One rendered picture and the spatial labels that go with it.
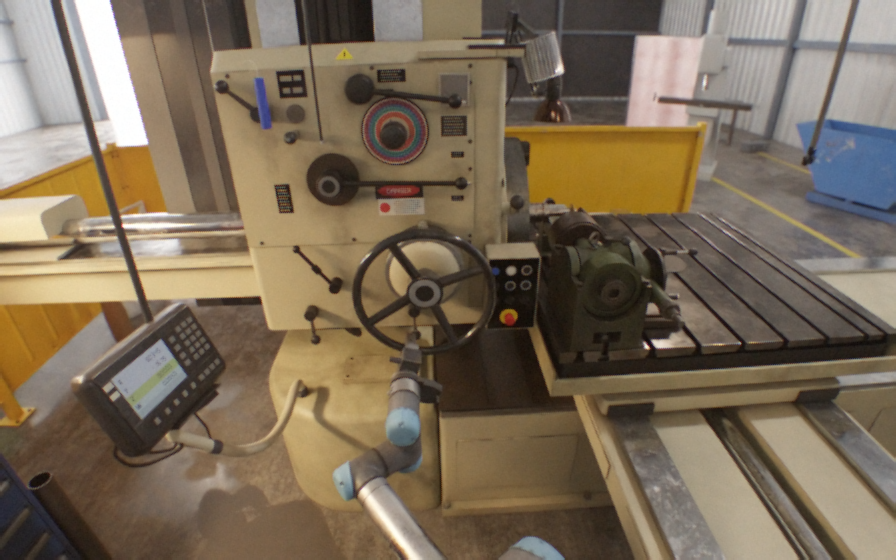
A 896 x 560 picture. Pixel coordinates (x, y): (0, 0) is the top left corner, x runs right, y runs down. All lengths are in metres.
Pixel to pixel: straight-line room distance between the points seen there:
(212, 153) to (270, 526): 1.65
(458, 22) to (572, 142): 2.19
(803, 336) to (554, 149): 2.53
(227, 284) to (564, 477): 1.62
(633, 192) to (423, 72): 3.17
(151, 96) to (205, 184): 0.40
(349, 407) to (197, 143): 1.25
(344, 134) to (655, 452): 1.33
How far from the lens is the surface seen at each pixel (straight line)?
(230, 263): 1.81
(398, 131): 1.17
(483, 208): 1.33
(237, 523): 2.45
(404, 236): 1.10
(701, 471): 1.68
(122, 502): 2.79
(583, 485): 2.29
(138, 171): 4.47
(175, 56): 2.14
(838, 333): 2.01
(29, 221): 2.18
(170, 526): 2.58
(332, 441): 1.97
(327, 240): 1.39
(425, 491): 2.18
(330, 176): 1.24
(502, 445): 1.97
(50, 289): 2.32
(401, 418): 1.03
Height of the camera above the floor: 1.89
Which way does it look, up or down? 29 degrees down
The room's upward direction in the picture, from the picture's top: 1 degrees counter-clockwise
